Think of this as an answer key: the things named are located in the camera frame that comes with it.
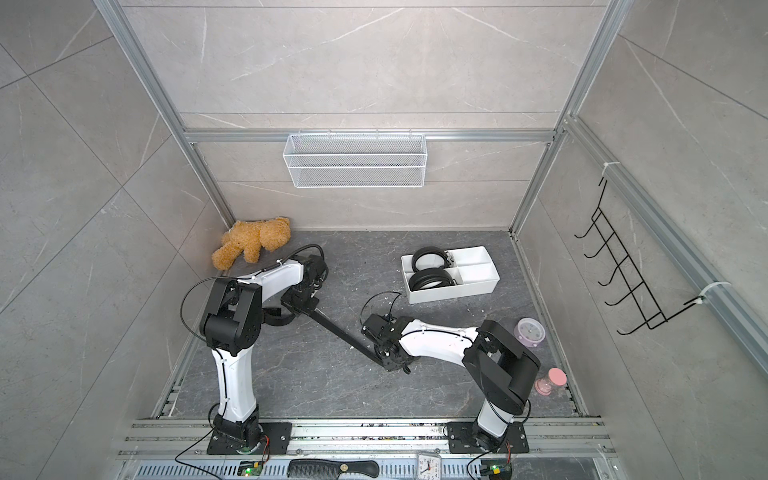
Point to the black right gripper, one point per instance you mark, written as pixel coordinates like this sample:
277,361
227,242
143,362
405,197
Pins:
388,363

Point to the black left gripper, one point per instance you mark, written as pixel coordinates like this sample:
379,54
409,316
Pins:
290,302

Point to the black belt with dark buckle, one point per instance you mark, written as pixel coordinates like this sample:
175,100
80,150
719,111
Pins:
430,278

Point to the black belt with silver buckle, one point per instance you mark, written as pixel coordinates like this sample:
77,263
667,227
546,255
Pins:
431,257

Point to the white compartment storage tray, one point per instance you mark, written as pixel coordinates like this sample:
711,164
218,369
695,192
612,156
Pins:
473,270

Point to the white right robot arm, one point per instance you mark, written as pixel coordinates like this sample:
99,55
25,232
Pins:
502,367

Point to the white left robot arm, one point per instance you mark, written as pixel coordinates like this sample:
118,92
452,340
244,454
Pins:
233,318

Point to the brown teddy bear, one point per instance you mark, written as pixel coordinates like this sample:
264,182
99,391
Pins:
248,238

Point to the small white clock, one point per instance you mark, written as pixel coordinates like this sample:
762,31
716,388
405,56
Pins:
429,467

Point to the black comb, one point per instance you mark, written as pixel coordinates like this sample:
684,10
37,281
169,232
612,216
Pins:
331,469

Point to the right green circuit board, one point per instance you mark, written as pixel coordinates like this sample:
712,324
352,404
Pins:
493,470

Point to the green circuit board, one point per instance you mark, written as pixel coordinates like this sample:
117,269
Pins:
250,468
493,470

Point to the left green circuit board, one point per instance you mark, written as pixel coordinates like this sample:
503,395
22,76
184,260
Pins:
250,468

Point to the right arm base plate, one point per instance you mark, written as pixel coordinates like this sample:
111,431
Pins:
468,437

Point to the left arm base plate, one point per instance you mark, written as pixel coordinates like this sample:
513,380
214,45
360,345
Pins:
273,438

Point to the white wire mesh basket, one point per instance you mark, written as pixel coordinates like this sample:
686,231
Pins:
356,160

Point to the black wire hook rack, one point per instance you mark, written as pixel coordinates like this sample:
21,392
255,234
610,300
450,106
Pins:
627,272

